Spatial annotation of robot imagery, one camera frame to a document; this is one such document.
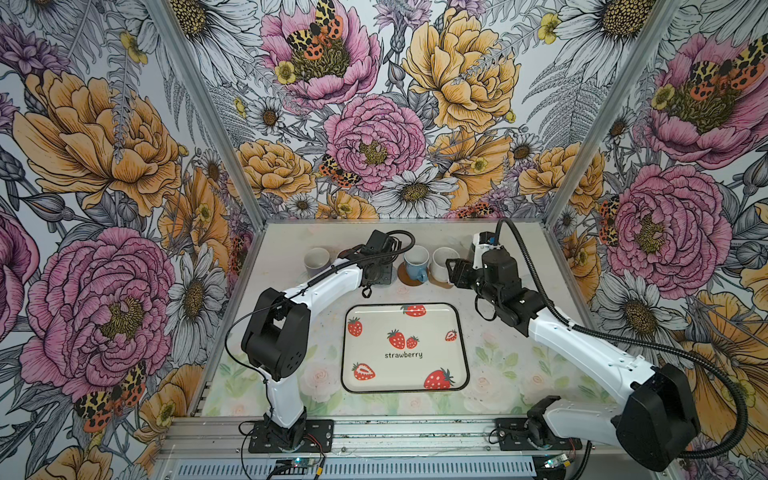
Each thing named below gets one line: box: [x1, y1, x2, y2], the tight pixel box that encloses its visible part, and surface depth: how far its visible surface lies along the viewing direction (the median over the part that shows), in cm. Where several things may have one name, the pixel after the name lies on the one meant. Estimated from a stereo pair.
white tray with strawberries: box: [341, 302, 470, 393], surface depth 90 cm
